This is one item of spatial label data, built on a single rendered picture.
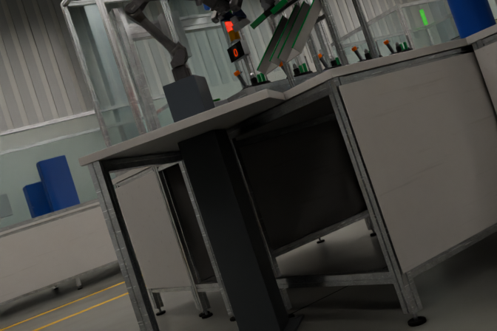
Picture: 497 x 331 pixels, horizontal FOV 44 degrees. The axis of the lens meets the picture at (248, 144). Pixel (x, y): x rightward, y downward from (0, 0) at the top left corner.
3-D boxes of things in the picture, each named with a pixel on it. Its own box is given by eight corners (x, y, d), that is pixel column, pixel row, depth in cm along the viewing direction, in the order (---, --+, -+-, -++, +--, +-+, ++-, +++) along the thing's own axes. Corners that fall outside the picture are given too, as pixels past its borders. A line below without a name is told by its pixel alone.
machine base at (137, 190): (202, 317, 316) (151, 159, 320) (154, 315, 367) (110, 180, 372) (381, 232, 394) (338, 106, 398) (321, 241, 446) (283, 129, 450)
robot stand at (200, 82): (177, 134, 239) (162, 86, 240) (190, 134, 253) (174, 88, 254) (209, 123, 236) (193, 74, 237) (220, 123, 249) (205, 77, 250)
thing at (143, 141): (80, 166, 208) (78, 158, 208) (177, 154, 295) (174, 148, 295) (269, 97, 191) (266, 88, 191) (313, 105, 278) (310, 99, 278)
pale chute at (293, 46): (302, 53, 226) (291, 46, 225) (286, 63, 238) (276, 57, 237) (328, -6, 236) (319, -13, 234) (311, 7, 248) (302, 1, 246)
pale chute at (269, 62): (279, 66, 239) (269, 60, 238) (265, 75, 251) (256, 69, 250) (305, 9, 248) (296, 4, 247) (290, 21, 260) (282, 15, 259)
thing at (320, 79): (333, 77, 195) (329, 69, 195) (149, 166, 318) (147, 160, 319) (556, 23, 275) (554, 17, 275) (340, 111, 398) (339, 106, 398)
